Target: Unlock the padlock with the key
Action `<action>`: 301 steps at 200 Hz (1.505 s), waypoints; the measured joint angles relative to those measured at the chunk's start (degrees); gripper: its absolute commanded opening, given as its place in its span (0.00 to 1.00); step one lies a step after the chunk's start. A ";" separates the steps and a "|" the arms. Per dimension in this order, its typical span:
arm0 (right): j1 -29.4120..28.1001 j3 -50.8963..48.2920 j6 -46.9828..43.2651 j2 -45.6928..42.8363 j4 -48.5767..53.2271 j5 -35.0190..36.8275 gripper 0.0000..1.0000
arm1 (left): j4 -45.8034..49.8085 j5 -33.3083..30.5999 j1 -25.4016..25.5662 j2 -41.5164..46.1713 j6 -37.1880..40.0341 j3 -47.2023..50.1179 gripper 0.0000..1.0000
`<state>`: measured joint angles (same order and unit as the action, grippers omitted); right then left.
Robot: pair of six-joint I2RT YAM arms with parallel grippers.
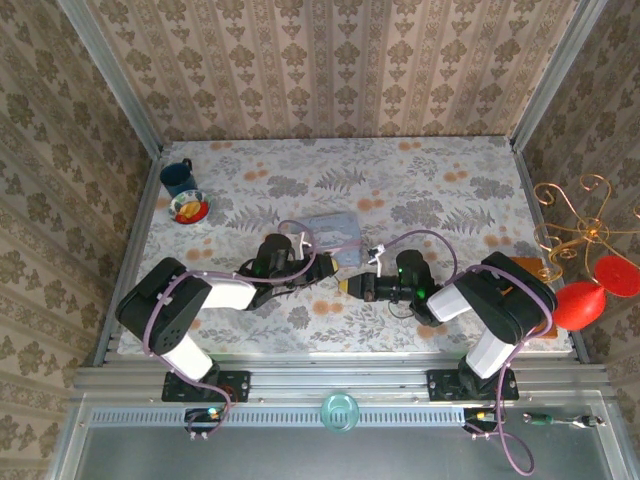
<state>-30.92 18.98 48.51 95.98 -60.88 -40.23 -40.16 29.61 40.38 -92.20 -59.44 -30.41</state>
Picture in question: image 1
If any red yellow snack packet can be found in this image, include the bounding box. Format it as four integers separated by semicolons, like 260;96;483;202
174;198;209;224

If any gold wire ornament stand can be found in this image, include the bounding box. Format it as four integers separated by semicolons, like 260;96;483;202
531;173;640;286

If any aluminium frame side rail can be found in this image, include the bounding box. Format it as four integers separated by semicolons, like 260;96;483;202
93;149;167;367
513;147;590;365

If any floral patterned tablecloth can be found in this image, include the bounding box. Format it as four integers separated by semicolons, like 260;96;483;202
118;137;574;354

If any dark blue ceramic mug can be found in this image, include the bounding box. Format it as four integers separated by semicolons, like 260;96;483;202
159;157;199;199

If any red teardrop shaped object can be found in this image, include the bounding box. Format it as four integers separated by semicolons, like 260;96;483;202
553;280;608;332

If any cartoon printed tin box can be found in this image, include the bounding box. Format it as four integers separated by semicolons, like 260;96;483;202
298;211;363;267

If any screwdriver on rail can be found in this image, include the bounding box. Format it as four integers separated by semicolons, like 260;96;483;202
521;411;609;430

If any grey metal tray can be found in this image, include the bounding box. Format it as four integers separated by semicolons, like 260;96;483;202
48;393;640;480

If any aluminium frame corner post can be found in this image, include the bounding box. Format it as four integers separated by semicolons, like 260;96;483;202
56;0;165;157
508;0;612;149

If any clear teal glass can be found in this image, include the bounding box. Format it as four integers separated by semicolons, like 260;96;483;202
319;392;361;435

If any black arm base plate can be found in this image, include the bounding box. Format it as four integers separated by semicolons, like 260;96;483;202
161;370;252;403
426;368;519;402

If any grey slotted cable duct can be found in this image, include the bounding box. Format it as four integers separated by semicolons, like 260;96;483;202
88;406;482;427

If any red round disc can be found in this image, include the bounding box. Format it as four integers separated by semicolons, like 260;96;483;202
593;255;640;299

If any aluminium frame front rail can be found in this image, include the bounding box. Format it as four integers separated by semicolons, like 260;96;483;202
73;353;617;402

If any leaf patterned ceramic bowl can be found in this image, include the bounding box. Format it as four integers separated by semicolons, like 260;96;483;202
169;190;213;226

